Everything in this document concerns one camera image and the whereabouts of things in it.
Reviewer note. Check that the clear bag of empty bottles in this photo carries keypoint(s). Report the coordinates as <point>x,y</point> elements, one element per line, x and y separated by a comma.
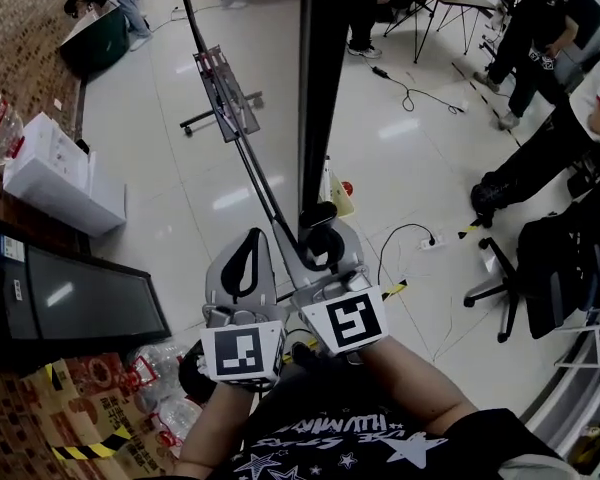
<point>160,368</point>

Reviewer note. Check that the person's right forearm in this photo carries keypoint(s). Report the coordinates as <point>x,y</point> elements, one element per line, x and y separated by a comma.
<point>415,388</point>

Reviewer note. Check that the white power strip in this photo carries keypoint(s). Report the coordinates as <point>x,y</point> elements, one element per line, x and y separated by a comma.
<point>431,242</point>

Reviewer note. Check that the printed cardboard box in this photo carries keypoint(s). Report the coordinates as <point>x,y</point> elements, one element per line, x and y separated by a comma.
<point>80,418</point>

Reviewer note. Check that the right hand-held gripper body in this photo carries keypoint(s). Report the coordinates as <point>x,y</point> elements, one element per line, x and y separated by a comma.
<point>350,318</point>

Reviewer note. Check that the white wall socket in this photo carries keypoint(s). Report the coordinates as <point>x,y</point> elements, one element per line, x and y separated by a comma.
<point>59,104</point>

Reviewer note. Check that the small black appliance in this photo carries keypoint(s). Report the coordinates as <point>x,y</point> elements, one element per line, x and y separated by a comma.
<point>82,146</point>

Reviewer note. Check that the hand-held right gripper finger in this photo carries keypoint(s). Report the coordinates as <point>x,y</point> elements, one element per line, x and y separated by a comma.
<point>292,263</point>
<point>352,253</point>

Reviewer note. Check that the person's black shoe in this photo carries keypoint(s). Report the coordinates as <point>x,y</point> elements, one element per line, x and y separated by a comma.
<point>305,355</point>

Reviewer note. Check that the glass whiteboard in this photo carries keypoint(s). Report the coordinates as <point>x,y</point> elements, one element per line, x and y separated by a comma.
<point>320,93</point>

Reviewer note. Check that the person's black star-print shirt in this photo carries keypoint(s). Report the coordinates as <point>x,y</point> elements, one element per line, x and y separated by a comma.
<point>360,443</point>

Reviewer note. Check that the white water dispenser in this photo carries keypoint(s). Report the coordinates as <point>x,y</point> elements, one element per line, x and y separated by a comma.
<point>60,183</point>

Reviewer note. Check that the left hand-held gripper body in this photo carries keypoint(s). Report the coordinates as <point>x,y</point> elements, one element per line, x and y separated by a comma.
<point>240,350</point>

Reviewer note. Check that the white shelf rack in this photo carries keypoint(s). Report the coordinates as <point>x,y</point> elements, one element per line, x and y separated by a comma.
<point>580,383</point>

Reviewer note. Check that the person's left forearm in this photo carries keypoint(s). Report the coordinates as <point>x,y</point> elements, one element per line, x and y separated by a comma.
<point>210,433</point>

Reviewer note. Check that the black monitor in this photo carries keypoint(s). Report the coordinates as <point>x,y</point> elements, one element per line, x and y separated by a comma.
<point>587,8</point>

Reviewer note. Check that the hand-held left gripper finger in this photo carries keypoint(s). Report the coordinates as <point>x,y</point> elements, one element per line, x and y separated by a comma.
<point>262,283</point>
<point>217,283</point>

